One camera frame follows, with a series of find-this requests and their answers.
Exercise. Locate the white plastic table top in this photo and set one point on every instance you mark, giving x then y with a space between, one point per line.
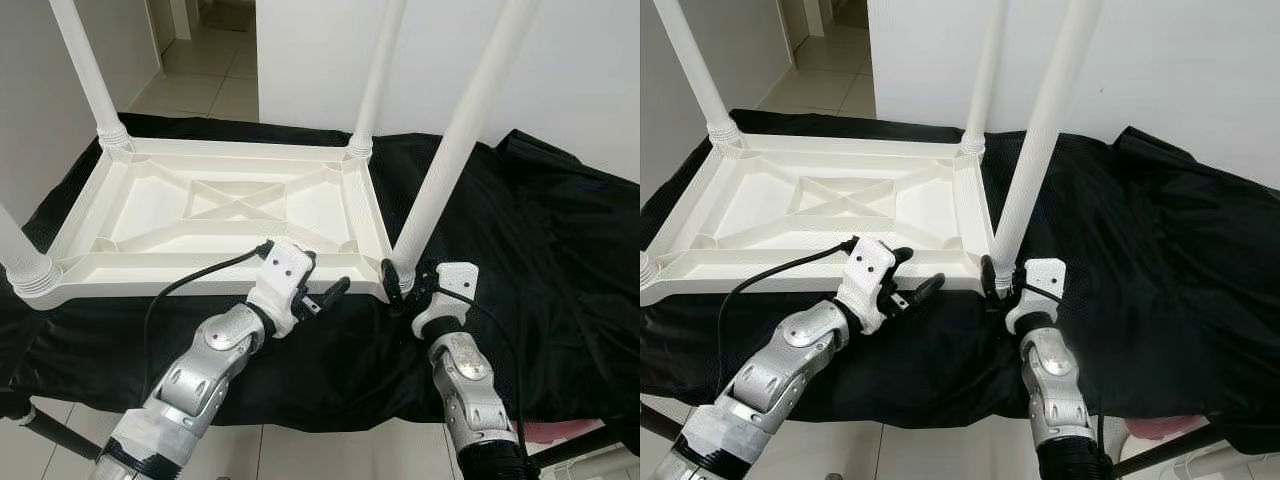
150 210
760 210

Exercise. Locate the white plastic table leg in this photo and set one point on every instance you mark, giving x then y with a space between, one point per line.
985 80
700 70
25 250
90 70
378 80
465 130
1045 130
645 270

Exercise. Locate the black table cloth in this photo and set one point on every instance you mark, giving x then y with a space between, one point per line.
1200 300
560 300

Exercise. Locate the pink plastic object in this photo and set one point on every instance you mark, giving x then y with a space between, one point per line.
1160 427
552 432

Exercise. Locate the black metal bar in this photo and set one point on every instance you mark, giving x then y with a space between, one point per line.
580 448
1170 450

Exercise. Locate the black metal rod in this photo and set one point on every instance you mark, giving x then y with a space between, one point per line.
55 432
658 422

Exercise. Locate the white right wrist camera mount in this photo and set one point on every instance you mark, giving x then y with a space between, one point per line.
1040 285
450 290

